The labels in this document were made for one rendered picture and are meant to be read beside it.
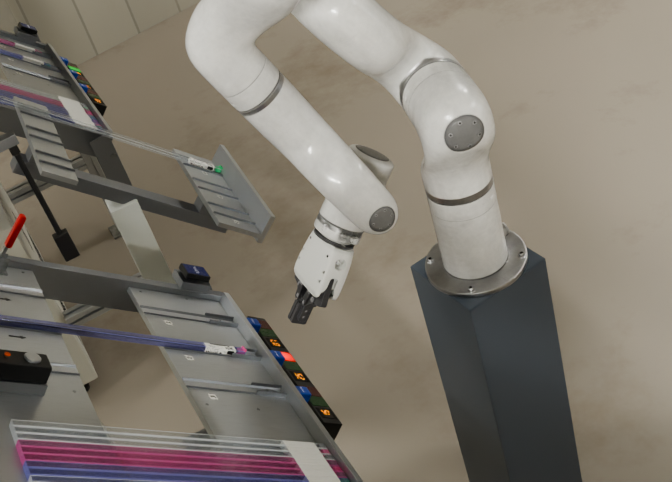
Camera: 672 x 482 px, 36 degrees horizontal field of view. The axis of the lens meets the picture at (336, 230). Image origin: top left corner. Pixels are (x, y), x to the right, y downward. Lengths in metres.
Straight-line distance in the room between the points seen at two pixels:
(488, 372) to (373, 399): 0.78
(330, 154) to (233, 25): 0.27
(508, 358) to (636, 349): 0.76
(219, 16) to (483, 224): 0.61
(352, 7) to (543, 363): 0.86
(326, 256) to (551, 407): 0.65
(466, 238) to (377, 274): 1.24
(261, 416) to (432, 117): 0.55
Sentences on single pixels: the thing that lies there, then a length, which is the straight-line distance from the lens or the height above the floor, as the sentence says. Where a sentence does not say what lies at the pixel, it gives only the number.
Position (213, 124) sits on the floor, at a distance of 3.98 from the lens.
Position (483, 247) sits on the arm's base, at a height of 0.78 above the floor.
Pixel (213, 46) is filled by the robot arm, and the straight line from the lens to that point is 1.53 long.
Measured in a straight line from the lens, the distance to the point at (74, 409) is 1.51.
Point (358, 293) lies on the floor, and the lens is 3.00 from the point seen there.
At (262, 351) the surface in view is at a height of 0.73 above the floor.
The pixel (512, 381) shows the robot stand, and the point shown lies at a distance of 2.03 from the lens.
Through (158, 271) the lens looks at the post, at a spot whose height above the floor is 0.65.
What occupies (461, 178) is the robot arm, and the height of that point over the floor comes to 0.94.
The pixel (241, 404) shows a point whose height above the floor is 0.79.
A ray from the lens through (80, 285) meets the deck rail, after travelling 1.88.
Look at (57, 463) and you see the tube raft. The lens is 1.38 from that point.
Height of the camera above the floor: 1.97
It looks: 37 degrees down
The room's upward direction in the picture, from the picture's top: 18 degrees counter-clockwise
